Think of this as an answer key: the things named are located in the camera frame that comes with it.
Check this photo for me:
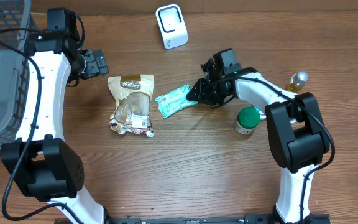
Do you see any teal snack packet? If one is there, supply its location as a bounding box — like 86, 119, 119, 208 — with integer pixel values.
155, 84, 198, 119

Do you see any white barcode scanner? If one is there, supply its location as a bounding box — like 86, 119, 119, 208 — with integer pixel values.
155, 4, 188, 49

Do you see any dark grey plastic basket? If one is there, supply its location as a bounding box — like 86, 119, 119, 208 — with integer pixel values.
0, 0, 37, 147

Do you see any green lid white jar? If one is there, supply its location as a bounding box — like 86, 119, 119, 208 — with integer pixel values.
234, 106, 260, 134

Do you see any brown Pantree snack bag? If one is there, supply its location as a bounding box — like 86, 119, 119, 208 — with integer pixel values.
108, 74, 154, 138

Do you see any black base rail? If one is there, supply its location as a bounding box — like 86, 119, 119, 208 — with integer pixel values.
54, 213, 332, 224

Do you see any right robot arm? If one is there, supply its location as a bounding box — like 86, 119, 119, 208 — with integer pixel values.
186, 49, 335, 223

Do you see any yellow drink bottle silver cap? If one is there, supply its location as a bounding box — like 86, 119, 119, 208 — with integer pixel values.
285, 71, 309, 93

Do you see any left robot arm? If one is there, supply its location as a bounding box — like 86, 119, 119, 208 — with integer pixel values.
1, 8, 109, 223

